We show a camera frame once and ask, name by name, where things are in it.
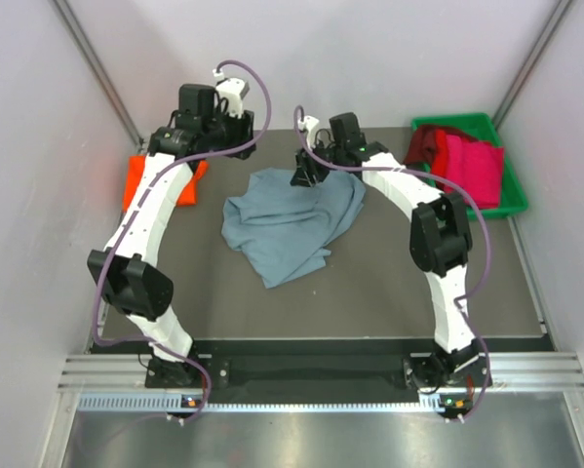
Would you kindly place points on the orange folded t shirt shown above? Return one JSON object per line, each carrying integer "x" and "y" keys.
{"x": 188, "y": 196}

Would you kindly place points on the dark red t shirt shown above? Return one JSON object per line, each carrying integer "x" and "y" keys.
{"x": 423, "y": 146}

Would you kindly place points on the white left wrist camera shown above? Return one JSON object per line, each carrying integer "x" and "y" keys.
{"x": 231, "y": 91}

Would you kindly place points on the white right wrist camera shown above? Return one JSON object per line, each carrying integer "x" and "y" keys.
{"x": 309, "y": 128}

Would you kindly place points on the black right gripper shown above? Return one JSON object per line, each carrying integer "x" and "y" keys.
{"x": 300, "y": 177}

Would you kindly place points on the green plastic bin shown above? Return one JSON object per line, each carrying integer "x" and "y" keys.
{"x": 513, "y": 198}

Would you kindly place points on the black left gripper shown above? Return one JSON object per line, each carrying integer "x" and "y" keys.
{"x": 242, "y": 128}

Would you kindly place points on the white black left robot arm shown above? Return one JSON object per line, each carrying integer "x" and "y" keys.
{"x": 126, "y": 268}

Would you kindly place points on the grey slotted cable duct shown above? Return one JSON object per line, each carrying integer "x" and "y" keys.
{"x": 183, "y": 404}

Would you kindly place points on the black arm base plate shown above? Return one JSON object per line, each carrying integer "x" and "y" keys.
{"x": 316, "y": 373}

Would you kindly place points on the blue grey t shirt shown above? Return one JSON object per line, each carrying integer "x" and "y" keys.
{"x": 284, "y": 230}

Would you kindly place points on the pink t shirt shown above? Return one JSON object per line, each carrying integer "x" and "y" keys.
{"x": 483, "y": 167}

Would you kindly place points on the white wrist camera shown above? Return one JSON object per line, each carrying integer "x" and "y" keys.
{"x": 309, "y": 128}
{"x": 231, "y": 91}

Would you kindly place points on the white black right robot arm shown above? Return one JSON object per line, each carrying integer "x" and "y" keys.
{"x": 439, "y": 237}

